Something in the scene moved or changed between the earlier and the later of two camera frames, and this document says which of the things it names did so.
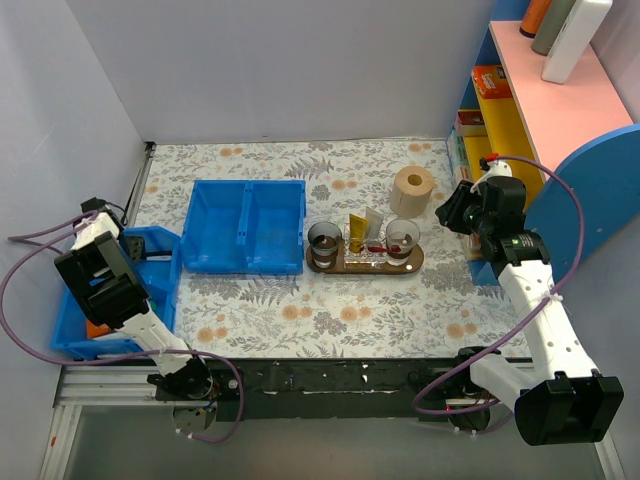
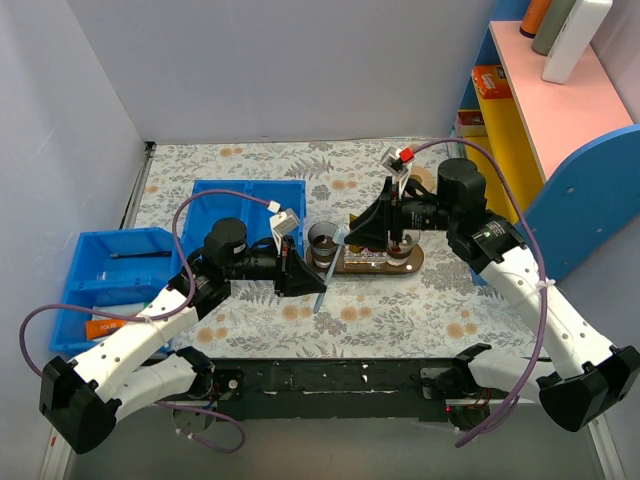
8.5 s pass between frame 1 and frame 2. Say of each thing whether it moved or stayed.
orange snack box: stayed
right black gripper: moved
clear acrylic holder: stayed
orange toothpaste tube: stayed
